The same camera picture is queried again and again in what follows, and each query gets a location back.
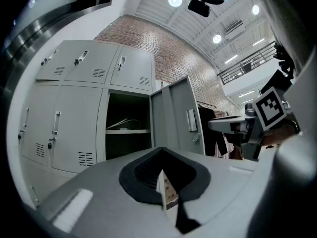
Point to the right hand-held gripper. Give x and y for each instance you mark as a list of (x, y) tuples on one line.
[(270, 110)]

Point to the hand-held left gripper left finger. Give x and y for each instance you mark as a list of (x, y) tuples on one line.
[(99, 202)]

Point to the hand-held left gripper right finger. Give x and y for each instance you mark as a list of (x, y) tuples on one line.
[(223, 190)]

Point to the grey locker door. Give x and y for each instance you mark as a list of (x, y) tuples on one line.
[(173, 113)]

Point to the grey metal locker cabinet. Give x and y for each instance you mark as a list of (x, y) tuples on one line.
[(79, 113)]

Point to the person's right hand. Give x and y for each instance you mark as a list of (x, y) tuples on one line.
[(280, 134)]

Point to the black hanging garment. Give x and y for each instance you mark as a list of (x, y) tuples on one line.
[(210, 133)]

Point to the pink hanging garment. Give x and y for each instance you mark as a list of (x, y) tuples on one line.
[(226, 147)]

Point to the black clothes rack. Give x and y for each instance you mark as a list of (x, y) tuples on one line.
[(205, 105)]

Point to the long ceiling light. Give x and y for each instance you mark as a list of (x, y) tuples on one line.
[(247, 100), (246, 94), (258, 41), (231, 59)]

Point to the black metal railing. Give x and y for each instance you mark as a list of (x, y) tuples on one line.
[(247, 66)]

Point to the white paper sheet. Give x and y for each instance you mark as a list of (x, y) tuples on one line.
[(162, 84)]

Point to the black padlock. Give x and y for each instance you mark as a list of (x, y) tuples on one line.
[(19, 136), (49, 145), (119, 68), (76, 62), (42, 63)]

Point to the round ceiling lamp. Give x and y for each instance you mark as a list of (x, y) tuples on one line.
[(217, 38), (255, 9), (175, 0)]

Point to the ceiling air vent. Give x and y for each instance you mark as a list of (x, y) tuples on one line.
[(234, 26)]

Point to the person's grey shirt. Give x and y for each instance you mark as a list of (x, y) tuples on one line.
[(277, 9)]

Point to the grey elevator door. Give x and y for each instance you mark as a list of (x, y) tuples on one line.
[(49, 1)]

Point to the black head-worn camera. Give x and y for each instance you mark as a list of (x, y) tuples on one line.
[(199, 7)]

